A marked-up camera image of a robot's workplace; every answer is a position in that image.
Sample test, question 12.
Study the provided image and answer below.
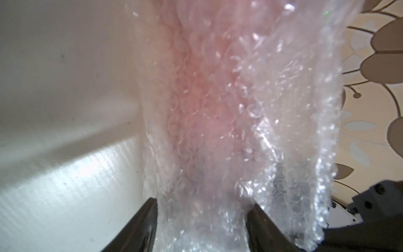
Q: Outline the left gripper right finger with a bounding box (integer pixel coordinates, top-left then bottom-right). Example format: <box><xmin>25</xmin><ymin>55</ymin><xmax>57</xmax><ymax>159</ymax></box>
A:
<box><xmin>246</xmin><ymin>203</ymin><xmax>301</xmax><ymax>252</ymax></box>

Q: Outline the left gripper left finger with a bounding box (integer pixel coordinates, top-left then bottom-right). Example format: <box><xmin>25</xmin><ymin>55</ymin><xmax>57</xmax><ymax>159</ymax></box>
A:
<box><xmin>102</xmin><ymin>197</ymin><xmax>157</xmax><ymax>252</ymax></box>

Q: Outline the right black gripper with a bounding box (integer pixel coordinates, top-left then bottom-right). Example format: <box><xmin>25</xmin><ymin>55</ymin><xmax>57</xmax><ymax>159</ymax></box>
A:
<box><xmin>316</xmin><ymin>180</ymin><xmax>403</xmax><ymax>252</ymax></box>

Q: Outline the bubble dark cylinder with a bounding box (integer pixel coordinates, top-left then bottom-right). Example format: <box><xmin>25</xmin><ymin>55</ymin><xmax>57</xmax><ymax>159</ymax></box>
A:
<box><xmin>126</xmin><ymin>1</ymin><xmax>364</xmax><ymax>252</ymax></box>

